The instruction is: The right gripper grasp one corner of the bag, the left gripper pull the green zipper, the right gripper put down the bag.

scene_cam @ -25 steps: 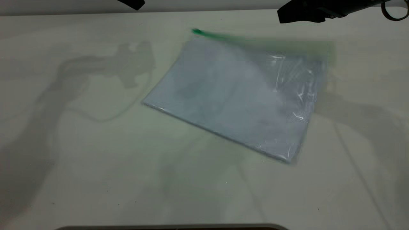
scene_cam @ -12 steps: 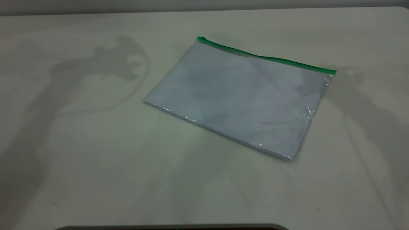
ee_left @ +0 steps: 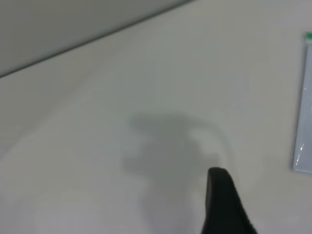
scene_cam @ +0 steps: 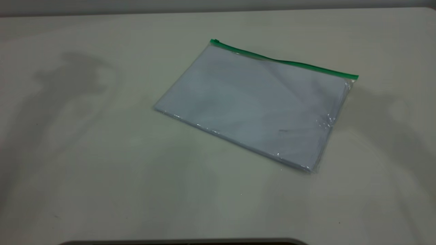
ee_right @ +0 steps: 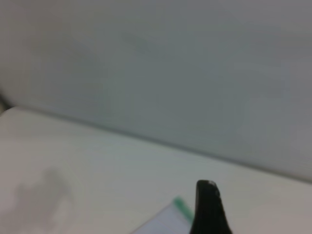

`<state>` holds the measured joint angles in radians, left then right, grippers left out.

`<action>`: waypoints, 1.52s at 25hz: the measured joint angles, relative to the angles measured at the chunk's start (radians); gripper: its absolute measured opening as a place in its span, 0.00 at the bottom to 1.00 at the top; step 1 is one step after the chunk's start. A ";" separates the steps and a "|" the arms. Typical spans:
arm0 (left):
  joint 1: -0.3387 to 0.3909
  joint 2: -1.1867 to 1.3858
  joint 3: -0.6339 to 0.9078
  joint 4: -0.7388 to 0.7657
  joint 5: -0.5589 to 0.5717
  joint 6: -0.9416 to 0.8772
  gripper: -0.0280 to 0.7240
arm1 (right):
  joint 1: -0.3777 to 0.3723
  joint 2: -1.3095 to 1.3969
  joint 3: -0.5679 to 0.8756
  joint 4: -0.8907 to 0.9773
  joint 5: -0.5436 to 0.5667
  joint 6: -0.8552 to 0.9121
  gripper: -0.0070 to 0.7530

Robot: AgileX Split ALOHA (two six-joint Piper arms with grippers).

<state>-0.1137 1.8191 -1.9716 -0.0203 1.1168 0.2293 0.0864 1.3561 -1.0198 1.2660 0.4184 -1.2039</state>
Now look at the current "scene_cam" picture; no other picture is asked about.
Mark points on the clear zip bag green zipper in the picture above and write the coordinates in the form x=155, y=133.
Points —
x=259, y=102

